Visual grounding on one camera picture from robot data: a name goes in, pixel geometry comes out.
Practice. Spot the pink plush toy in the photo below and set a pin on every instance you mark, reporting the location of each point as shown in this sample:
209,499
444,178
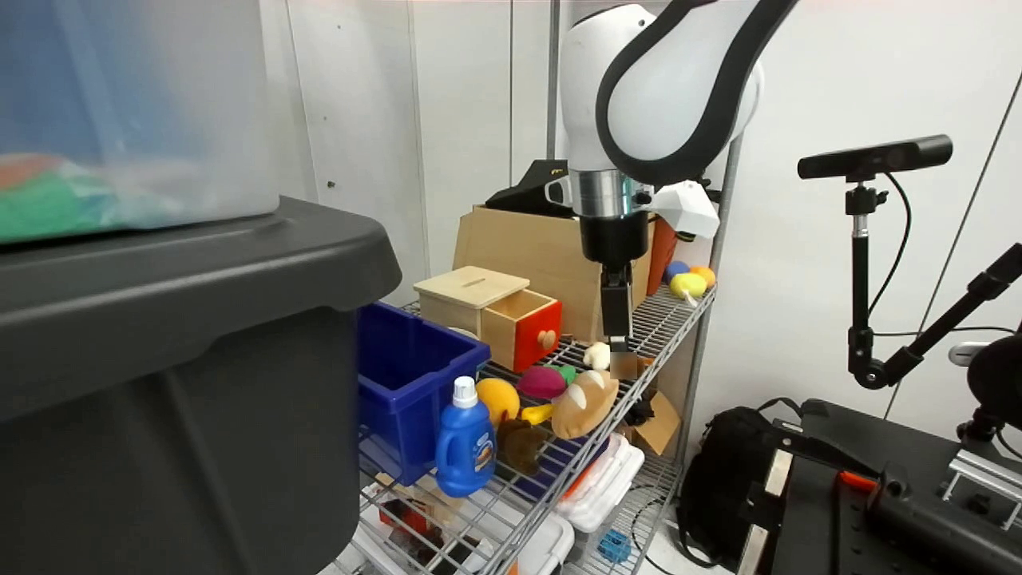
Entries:
540,384

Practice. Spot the blue plastic storage bin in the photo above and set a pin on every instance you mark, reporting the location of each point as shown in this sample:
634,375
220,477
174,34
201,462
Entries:
405,373

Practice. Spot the dark grey storage tote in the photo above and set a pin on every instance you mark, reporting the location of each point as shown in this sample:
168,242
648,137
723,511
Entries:
187,400

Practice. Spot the blue detergent bottle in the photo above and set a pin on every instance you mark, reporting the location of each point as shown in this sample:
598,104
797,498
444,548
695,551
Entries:
464,447

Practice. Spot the wire shelf rack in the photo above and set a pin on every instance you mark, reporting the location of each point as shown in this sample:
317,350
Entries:
520,522

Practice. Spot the clear plastic storage tub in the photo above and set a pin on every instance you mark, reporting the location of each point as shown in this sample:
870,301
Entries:
131,117

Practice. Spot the white plush toy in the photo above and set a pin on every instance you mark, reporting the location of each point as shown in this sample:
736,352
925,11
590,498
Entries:
598,355

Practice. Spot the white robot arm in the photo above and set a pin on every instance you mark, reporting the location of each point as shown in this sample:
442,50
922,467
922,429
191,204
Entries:
648,101

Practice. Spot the black backpack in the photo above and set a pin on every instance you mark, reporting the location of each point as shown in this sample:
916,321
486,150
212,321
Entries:
731,495

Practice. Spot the brown bread plush toy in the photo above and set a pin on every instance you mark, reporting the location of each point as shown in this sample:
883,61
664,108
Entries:
586,403

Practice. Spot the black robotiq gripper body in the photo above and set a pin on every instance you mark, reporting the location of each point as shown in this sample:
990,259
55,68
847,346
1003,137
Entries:
615,247

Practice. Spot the red wooden drawer box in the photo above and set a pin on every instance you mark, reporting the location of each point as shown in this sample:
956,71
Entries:
517,323

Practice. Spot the black perforated breadboard plate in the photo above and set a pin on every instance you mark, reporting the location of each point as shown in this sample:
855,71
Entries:
870,498

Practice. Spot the cardboard box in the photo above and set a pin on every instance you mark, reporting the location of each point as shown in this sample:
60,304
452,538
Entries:
548,254

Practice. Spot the dark brown plush animal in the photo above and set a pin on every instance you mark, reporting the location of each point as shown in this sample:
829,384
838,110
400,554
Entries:
517,447

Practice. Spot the yellow plush ball toy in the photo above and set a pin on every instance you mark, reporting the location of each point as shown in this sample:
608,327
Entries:
499,398

